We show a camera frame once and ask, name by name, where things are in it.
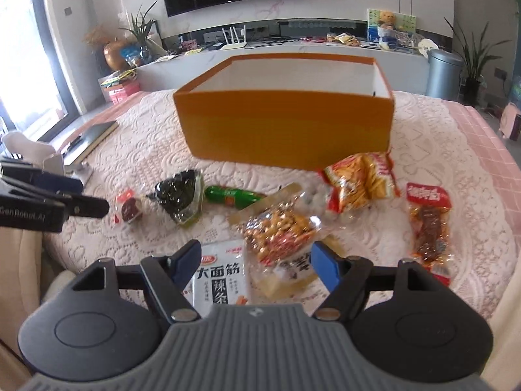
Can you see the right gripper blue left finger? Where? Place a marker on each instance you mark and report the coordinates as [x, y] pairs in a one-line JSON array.
[[165, 279]]

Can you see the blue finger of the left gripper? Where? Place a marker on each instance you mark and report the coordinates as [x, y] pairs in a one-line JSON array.
[[77, 204], [29, 174]]

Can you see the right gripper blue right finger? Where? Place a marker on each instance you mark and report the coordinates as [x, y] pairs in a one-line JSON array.
[[345, 280]]

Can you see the red fries snack bag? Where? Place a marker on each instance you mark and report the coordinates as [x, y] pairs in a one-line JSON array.
[[359, 179]]

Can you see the green sausage stick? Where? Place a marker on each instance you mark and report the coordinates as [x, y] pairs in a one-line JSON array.
[[232, 197]]

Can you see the small red date packet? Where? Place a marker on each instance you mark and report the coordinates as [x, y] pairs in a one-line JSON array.
[[128, 207]]

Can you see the white latiao snack packet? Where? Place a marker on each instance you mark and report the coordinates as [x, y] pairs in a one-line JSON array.
[[222, 277]]

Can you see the dark seaweed snack packet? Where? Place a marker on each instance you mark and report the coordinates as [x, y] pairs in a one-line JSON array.
[[181, 196]]

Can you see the peanut snack clear bag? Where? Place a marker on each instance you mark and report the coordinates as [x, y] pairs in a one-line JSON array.
[[279, 232]]

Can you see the red spicy meat packet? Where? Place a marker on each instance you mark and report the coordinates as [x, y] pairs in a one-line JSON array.
[[429, 209]]

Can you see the white lace tablecloth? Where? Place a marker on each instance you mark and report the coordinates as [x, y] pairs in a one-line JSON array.
[[432, 142]]

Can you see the brown vase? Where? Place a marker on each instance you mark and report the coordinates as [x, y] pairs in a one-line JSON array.
[[113, 57]]

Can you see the potted aloe plant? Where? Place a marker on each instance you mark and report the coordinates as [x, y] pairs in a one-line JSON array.
[[140, 26]]

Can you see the orange cardboard box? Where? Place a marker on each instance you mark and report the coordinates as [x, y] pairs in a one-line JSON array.
[[306, 130]]

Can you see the white wifi router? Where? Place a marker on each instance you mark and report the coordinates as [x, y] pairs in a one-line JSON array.
[[234, 38]]

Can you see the white tv cabinet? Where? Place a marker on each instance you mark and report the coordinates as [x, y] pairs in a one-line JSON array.
[[300, 66]]

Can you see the pink small heater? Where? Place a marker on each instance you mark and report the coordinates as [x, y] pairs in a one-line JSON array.
[[510, 122]]

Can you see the grey metal trash bin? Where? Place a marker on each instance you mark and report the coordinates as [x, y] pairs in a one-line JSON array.
[[444, 74]]

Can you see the snack pile on cabinet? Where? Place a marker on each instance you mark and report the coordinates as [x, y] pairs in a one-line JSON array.
[[344, 39]]

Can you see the green potted floor plant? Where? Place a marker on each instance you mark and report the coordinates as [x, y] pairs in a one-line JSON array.
[[476, 53]]

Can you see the teddy bear gift box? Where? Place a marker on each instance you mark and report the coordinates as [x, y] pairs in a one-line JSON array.
[[390, 30]]

